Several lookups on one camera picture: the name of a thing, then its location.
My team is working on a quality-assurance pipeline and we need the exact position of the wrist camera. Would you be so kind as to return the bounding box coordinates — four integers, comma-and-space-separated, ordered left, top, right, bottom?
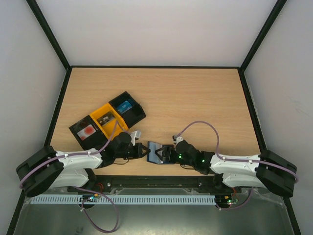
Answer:
130, 130, 141, 145
172, 135, 183, 144

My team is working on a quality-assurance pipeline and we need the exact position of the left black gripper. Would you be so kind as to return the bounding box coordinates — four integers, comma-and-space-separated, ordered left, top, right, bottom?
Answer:
115, 143, 151, 160

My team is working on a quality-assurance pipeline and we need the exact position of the loose purple cable loop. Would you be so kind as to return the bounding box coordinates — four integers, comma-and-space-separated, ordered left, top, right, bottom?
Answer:
79, 188, 122, 232

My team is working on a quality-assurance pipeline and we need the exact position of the white red card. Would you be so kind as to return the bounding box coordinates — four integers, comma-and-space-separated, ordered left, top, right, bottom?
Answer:
77, 124, 96, 141

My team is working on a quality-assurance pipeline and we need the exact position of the black vip card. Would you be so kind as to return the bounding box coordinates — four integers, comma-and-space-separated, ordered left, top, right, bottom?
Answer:
97, 112, 114, 126

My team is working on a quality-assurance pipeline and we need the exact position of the yellow bin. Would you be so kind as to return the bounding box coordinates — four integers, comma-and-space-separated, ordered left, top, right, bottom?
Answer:
90, 103, 129, 138

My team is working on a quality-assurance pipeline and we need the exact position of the navy blue card holder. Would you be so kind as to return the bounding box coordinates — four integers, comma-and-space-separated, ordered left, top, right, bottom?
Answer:
147, 141, 174, 165

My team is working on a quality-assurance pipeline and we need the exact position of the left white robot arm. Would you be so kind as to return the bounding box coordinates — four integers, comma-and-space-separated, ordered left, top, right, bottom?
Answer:
16, 132, 150, 197

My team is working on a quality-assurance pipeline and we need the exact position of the black bin left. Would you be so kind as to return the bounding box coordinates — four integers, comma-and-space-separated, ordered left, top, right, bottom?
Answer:
69, 116, 108, 150

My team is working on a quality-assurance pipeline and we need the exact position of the black bin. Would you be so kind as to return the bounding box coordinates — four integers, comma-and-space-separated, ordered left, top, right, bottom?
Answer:
69, 116, 108, 150
109, 91, 146, 128

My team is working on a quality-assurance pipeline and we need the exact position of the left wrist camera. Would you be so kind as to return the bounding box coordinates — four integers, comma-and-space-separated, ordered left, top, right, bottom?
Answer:
130, 130, 141, 145

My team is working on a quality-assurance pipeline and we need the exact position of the black bin right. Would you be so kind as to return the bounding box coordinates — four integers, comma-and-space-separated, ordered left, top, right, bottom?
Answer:
109, 91, 146, 128

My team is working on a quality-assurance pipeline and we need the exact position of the blue card in bin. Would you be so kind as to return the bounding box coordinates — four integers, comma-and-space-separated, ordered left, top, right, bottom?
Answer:
116, 100, 133, 114

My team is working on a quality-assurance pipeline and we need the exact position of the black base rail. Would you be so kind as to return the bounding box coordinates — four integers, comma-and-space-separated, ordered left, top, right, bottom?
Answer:
82, 175, 223, 193

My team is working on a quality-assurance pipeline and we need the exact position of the black enclosure frame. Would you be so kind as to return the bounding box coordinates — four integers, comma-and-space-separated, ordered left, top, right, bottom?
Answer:
0, 0, 313, 235

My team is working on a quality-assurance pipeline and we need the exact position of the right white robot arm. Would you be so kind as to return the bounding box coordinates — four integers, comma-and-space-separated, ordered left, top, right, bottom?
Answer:
148, 138, 297, 197

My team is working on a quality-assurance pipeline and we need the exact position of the light blue cable duct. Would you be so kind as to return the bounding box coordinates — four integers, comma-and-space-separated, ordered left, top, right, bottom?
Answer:
29, 194, 216, 205

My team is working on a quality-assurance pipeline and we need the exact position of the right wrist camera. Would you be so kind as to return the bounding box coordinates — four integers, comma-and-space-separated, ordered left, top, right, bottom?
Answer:
172, 135, 183, 144

